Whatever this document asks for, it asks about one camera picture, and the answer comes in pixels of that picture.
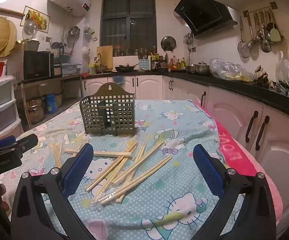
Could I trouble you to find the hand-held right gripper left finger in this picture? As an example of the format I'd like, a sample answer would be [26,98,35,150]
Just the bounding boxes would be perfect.
[11,144,95,240]

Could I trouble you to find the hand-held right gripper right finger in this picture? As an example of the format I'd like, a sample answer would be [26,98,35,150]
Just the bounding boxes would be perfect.
[193,144,277,240]

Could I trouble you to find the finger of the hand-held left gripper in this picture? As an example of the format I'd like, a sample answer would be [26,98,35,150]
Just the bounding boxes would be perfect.
[0,135,16,150]
[11,134,38,153]

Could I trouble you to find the bunch of wooden chopsticks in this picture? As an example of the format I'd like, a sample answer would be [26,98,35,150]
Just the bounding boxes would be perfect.
[50,140,173,205]

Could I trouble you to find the green perforated utensil holder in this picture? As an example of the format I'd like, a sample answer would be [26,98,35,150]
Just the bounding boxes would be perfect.
[79,83,136,137]

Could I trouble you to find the row of hanging kitchen utensils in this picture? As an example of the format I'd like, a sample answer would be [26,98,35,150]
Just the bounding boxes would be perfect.
[238,5,284,58]

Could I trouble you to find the person's left hand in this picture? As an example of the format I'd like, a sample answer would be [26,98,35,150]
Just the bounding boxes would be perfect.
[0,184,10,212]

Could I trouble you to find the stacked metal pots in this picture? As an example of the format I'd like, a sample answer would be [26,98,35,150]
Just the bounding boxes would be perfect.
[26,97,45,124]

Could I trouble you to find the pink blanket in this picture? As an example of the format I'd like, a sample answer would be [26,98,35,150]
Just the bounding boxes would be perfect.
[192,100,284,228]

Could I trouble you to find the blue canister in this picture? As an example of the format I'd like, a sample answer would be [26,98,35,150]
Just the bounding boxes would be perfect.
[45,94,57,114]

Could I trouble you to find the cartoon cat printed blanket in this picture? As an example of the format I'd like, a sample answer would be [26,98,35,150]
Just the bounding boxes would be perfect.
[0,99,245,240]

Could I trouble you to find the wooden shelf unit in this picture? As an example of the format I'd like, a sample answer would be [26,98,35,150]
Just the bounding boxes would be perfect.
[14,74,82,130]

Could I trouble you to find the black microwave oven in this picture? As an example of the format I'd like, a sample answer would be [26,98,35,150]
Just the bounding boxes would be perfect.
[8,50,54,82]

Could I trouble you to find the light blue plastic crate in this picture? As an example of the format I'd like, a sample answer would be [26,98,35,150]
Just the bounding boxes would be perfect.
[61,63,82,75]

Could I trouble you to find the black kitchen countertop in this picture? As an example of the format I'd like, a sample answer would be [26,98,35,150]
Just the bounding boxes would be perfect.
[82,69,289,128]

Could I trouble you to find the steel pot with lid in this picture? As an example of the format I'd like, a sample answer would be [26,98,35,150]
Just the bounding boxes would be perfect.
[195,61,211,75]

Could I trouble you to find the clear plastic bag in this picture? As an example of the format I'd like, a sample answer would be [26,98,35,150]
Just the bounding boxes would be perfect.
[209,58,254,82]

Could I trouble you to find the white hanging jug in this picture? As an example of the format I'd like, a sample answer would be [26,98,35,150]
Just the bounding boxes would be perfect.
[82,46,91,62]

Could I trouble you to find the ginger roots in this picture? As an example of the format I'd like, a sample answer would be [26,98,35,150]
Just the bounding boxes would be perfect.
[253,65,270,87]

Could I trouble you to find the black wok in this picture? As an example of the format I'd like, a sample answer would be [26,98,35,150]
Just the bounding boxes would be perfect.
[114,64,139,72]

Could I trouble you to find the hanging glass lid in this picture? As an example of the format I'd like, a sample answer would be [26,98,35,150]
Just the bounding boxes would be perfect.
[22,19,38,40]

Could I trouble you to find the row of seasoning bottles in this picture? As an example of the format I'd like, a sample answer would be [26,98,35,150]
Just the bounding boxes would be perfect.
[168,56,186,70]

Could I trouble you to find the wooden cutting board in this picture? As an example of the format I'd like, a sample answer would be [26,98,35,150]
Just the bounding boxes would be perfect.
[96,45,113,67]

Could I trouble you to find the hanging steel bowl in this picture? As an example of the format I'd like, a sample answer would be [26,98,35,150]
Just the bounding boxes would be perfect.
[68,26,80,38]

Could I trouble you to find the white bag of greens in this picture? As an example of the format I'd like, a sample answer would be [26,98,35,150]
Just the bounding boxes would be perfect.
[276,51,289,95]

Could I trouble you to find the light blue cutlery holder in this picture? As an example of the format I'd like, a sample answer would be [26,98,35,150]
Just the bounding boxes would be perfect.
[138,59,151,70]

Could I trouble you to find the row of jars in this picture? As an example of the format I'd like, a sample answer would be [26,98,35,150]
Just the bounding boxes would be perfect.
[113,47,157,58]

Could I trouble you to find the hanging metal pot lid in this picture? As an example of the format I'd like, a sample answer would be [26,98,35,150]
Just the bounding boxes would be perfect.
[161,36,177,52]

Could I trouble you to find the dark window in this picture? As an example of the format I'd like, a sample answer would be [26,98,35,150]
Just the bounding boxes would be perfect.
[100,0,158,55]

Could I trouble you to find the black range hood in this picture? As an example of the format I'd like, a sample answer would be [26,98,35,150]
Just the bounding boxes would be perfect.
[174,0,238,37]

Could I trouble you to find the fruit wall picture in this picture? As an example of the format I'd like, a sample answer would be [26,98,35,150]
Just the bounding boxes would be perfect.
[20,6,50,34]

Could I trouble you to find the wall utensil rail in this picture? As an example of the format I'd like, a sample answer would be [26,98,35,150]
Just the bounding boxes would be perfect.
[243,2,278,15]

